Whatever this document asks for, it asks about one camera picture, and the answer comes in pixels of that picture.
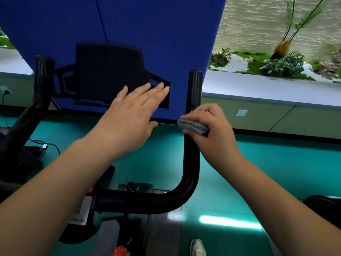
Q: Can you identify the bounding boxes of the black treadmill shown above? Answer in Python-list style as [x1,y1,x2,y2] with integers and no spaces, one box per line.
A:
[0,126,48,203]

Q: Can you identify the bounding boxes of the person's left forearm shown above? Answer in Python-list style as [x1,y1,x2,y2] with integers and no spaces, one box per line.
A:
[0,135,118,256]

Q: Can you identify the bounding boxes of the white sneaker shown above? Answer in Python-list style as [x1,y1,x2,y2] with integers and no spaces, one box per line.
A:
[190,238,207,256]

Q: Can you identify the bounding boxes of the tall thin stemmed fern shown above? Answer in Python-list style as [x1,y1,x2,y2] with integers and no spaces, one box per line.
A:
[270,0,327,60]

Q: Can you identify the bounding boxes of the patch of white pebbles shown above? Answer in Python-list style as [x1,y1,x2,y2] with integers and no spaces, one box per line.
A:
[209,53,250,73]
[302,62,341,84]

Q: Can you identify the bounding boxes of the person's right hand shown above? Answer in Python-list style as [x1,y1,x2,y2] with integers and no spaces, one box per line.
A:
[180,103,245,179]

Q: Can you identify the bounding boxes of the blue wall pad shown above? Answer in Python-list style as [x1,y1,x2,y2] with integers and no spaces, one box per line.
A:
[0,0,228,122]

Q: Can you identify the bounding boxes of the green moss mat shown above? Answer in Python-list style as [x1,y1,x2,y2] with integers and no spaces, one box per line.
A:
[0,29,16,50]
[207,50,341,82]

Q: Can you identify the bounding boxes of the small leafy green plant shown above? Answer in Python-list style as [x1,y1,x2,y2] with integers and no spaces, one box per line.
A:
[210,48,232,68]

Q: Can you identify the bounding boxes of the red round knob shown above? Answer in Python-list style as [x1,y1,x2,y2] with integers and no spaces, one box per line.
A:
[112,245,128,256]

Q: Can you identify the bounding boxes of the grey cleaning cloth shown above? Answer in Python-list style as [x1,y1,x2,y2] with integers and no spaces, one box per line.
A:
[177,110,210,137]

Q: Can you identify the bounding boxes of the grey stacked rock ornament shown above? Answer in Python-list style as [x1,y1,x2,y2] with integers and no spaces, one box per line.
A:
[318,54,341,78]

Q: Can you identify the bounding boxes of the person's right forearm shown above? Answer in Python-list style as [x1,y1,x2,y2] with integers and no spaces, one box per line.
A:
[222,160,341,256]

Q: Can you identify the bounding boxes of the black tablet holder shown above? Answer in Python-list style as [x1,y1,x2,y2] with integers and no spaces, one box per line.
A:
[52,42,171,110]

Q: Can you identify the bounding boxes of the person's left hand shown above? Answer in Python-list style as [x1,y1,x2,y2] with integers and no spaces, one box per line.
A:
[88,82,170,163]

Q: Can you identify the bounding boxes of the long cabinet with grey top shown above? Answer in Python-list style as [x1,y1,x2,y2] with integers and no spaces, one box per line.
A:
[201,70,341,140]
[0,48,35,107]

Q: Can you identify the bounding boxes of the black power cable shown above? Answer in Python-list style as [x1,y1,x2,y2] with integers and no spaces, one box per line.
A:
[2,90,61,155]

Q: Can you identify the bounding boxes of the variegated leaf plant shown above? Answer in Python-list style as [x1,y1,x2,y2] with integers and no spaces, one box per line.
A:
[260,50,305,78]

